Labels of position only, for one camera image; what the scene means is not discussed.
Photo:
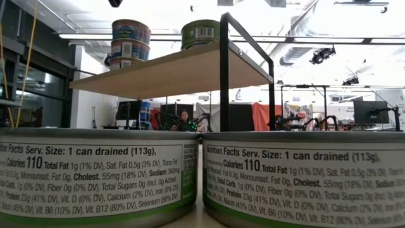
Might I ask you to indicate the wooden shelf black metal frame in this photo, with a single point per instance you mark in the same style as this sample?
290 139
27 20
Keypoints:
177 73

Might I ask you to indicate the tuna can white green label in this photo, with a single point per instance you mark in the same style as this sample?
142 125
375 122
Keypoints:
300 183
95 177

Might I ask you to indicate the black background robot arm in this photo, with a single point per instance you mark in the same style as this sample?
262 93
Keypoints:
286 122
204 118
329 120

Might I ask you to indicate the black background monitor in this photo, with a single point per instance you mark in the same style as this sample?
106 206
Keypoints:
128 110

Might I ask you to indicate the blue storage bins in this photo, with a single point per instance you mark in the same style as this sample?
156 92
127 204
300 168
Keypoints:
145 109

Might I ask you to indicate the black partition panel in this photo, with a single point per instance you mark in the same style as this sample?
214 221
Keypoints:
240 115
169 109

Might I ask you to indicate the red background panel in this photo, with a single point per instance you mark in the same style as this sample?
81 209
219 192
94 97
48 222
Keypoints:
155 117

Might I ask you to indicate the person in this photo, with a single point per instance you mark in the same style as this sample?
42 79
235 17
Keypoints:
184 117

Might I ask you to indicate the white hanging cloth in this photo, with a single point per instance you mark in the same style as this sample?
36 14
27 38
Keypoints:
216 107

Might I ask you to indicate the orange hanging cloth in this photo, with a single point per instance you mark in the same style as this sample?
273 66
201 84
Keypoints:
261 115

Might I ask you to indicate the long ceiling light bar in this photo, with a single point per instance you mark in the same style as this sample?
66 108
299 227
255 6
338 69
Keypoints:
316 40

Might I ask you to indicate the colourful printed tapestry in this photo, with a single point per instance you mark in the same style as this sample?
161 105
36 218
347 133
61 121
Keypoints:
297 111

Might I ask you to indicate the black ceiling spotlight cluster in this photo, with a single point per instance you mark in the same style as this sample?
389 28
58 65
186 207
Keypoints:
322 54

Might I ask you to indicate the black computer monitor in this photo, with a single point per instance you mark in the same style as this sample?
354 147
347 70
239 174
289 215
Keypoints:
370 112

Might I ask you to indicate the silver ventilation duct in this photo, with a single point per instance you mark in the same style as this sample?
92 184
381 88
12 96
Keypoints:
295 54

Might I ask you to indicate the black background stand frame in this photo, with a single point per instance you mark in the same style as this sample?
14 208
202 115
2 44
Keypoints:
325 107

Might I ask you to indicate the black ceiling rail fixture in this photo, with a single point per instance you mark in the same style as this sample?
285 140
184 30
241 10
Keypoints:
360 3

